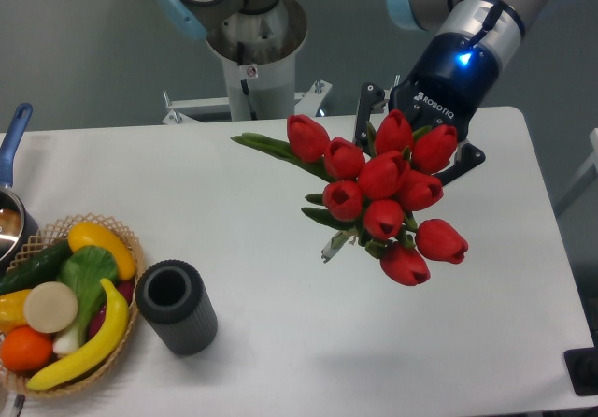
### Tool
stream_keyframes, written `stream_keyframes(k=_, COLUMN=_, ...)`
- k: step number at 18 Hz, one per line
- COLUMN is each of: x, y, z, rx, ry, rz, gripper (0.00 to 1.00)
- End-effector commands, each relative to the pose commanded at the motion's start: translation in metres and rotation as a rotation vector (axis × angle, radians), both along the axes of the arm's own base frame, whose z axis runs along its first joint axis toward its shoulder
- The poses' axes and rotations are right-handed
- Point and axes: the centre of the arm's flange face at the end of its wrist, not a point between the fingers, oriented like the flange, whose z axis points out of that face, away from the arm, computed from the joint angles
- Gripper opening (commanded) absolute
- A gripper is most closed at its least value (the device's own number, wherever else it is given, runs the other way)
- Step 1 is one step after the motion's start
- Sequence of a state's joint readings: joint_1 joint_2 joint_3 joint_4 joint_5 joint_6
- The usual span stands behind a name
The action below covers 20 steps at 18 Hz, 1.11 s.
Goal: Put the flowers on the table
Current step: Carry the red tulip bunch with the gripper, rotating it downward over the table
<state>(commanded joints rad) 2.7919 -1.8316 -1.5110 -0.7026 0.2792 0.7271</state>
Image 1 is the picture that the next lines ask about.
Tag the green cucumber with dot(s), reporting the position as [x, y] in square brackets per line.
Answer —
[42, 267]

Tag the orange fruit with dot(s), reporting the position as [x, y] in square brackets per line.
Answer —
[26, 350]

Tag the woven wicker basket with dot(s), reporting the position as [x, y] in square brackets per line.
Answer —
[47, 237]

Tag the dark grey ribbed vase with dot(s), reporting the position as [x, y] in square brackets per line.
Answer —
[172, 297]

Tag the beige round disc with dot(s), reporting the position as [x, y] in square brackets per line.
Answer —
[50, 307]

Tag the black device at edge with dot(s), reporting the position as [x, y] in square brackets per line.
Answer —
[582, 368]

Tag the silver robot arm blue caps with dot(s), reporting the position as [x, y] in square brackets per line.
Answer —
[473, 43]

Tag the yellow banana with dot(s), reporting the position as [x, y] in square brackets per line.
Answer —
[94, 351]

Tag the grey robot base column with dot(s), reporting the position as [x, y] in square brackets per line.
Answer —
[256, 40]

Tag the red tulip bouquet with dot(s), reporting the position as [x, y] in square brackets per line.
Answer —
[371, 194]

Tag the blue handled saucepan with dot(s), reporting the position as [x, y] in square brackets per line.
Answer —
[17, 225]

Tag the yellow bell pepper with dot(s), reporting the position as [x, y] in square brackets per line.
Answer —
[12, 310]

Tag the metal mounting bracket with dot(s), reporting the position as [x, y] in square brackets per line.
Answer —
[248, 107]

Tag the green bok choy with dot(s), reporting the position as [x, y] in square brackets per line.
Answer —
[82, 273]

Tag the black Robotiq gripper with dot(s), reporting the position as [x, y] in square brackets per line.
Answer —
[448, 84]

